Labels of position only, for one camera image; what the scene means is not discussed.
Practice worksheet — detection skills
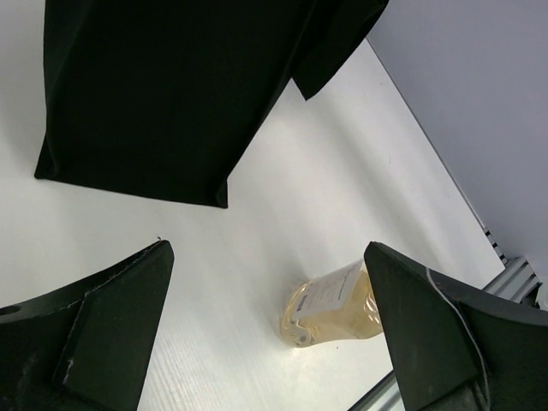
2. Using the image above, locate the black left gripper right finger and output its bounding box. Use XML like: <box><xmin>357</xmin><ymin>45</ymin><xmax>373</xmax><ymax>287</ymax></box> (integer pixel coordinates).
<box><xmin>363</xmin><ymin>241</ymin><xmax>548</xmax><ymax>411</ymax></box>

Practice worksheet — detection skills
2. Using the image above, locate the amber soap bottle centre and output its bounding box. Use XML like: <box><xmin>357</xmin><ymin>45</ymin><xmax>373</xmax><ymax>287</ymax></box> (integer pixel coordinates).
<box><xmin>280</xmin><ymin>259</ymin><xmax>383</xmax><ymax>348</ymax></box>

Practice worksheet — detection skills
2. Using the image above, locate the black canvas bag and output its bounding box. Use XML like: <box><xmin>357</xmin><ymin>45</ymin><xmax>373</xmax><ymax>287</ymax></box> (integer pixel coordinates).
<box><xmin>34</xmin><ymin>0</ymin><xmax>386</xmax><ymax>208</ymax></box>

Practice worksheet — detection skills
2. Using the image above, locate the aluminium front rail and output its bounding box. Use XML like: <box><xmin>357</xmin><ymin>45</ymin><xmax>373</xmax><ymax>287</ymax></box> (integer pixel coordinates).
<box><xmin>346</xmin><ymin>254</ymin><xmax>548</xmax><ymax>411</ymax></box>

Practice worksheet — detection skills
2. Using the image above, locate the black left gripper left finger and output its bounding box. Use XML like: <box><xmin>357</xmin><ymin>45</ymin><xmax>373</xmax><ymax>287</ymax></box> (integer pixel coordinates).
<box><xmin>1</xmin><ymin>240</ymin><xmax>174</xmax><ymax>410</ymax></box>

